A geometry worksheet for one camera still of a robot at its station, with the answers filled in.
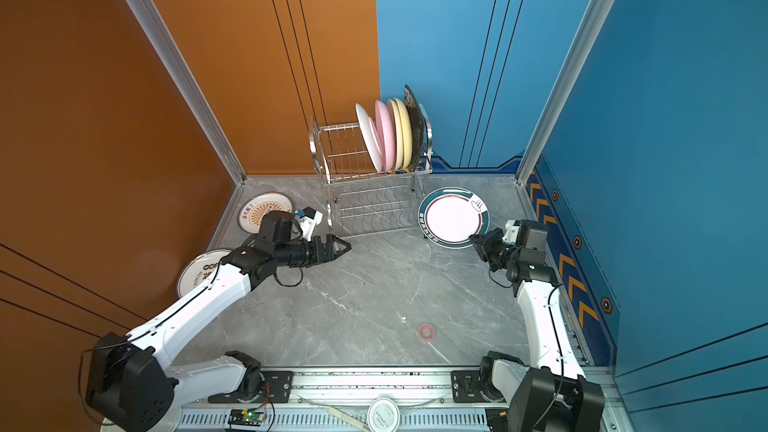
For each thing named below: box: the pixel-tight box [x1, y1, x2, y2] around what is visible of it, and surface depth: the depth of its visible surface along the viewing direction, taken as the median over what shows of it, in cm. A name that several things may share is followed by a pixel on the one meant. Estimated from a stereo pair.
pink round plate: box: [374, 100, 395, 173], surface depth 75 cm
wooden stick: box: [328, 406, 370, 432], surface depth 71 cm
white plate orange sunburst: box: [237, 192, 294, 234], surface depth 112 cm
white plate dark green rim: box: [418, 187, 491, 249], surface depth 87 cm
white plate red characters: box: [176, 248, 232, 299], surface depth 95 cm
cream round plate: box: [386, 99, 404, 172], surface depth 75 cm
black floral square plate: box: [404, 84, 422, 171], surface depth 77 cm
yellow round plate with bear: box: [393, 98, 413, 170], surface depth 75 cm
